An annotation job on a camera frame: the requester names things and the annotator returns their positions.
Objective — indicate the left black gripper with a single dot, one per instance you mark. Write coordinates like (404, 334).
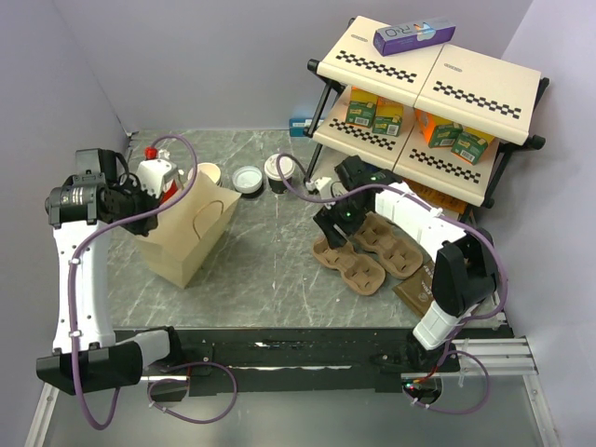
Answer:
(143, 225)

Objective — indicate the black paper coffee cup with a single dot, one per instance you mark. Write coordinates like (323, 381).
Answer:
(277, 186)

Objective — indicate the green yellow carton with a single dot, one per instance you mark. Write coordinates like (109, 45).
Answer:
(361, 108)
(388, 117)

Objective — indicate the brown coffee bean pouch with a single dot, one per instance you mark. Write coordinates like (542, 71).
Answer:
(416, 291)

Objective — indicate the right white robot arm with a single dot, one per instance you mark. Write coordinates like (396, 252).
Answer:
(384, 215)

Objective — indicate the orange snack bag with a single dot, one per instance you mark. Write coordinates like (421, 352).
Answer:
(437, 198)

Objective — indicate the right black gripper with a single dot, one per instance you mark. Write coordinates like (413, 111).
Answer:
(327, 219)

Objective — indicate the kraft paper bag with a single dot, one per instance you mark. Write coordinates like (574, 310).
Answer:
(188, 231)

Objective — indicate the blue small box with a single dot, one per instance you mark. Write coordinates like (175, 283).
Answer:
(300, 127)

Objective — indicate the stack of cup lids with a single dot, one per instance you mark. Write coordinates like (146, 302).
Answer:
(248, 181)

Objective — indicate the stack of paper cups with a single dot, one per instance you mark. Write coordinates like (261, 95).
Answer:
(208, 173)

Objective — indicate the beige checkered shelf rack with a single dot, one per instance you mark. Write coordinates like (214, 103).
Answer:
(469, 88)

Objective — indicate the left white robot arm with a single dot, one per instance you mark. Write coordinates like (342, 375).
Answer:
(85, 353)

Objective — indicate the purple box on shelf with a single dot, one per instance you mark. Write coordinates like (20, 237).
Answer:
(413, 35)

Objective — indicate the aluminium rail frame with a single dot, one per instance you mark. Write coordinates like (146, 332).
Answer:
(495, 400)

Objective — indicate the orange box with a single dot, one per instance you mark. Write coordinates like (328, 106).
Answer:
(427, 121)

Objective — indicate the red cup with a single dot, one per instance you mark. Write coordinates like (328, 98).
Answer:
(172, 188)

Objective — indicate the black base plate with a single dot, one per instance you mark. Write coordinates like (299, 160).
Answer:
(300, 359)

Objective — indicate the white plastic cup lid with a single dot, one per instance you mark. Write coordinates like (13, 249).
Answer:
(277, 167)

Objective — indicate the pulp cup carrier tray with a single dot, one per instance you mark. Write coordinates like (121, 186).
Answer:
(397, 255)

